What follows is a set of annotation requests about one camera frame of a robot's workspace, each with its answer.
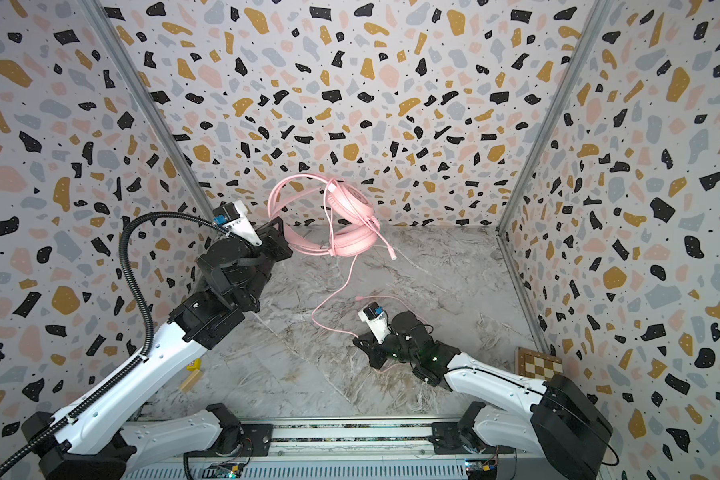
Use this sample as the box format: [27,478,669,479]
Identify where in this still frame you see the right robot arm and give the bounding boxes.
[353,302,613,479]

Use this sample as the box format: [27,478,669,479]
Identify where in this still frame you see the wooden chessboard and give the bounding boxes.
[515,347,563,380]

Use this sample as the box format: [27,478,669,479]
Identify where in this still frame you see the black corrugated cable conduit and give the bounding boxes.
[0,211,229,480]

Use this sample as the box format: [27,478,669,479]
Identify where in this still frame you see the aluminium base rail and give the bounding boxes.
[125,418,517,463]

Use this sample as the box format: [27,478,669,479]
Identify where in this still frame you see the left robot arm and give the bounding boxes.
[22,217,292,479]

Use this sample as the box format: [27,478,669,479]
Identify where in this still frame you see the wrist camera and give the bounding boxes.
[213,200,262,247]
[358,302,391,344]

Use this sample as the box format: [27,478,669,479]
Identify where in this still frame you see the pink headphones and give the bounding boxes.
[267,173,396,259]

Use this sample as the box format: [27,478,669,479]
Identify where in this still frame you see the circuit board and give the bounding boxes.
[207,463,244,479]
[465,460,498,480]

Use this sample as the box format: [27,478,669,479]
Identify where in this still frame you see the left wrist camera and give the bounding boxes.
[213,200,262,247]

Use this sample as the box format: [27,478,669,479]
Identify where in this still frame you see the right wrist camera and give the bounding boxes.
[358,302,391,344]

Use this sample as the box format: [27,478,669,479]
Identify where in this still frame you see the right circuit board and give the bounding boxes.
[465,460,498,480]

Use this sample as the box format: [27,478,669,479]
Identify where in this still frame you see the wooden block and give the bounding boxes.
[179,370,204,393]

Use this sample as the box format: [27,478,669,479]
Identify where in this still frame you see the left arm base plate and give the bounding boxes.
[206,423,274,458]

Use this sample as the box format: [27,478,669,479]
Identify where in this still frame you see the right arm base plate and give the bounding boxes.
[428,421,491,455]

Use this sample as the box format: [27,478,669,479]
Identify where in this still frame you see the yellow toy block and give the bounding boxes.
[186,359,202,372]

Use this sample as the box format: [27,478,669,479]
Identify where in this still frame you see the left circuit board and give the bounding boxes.
[207,463,244,479]

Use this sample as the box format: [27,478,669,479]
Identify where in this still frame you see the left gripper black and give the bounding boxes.
[241,215,293,308]

